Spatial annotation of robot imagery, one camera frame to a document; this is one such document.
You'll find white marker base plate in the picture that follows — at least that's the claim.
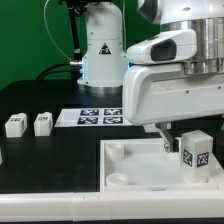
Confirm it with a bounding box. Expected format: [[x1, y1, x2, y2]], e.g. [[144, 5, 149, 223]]
[[55, 108, 131, 127]]

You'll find black cable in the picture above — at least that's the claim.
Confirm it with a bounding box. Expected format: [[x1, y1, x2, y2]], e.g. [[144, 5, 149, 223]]
[[35, 63, 81, 81]]

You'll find white square tabletop tray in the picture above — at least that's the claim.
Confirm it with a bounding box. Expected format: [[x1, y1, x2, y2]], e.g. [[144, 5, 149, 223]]
[[100, 138, 224, 192]]

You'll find white L-shaped obstacle fence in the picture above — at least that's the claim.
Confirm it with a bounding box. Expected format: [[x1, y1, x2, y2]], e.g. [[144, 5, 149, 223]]
[[0, 190, 224, 222]]

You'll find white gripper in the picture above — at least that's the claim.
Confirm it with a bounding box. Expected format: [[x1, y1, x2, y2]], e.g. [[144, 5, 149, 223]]
[[122, 17, 224, 153]]

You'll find white cable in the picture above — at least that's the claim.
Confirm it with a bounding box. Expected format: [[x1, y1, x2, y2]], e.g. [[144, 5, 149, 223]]
[[41, 0, 73, 62]]

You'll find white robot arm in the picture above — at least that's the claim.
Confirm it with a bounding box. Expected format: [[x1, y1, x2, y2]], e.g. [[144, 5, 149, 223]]
[[78, 0, 224, 126]]

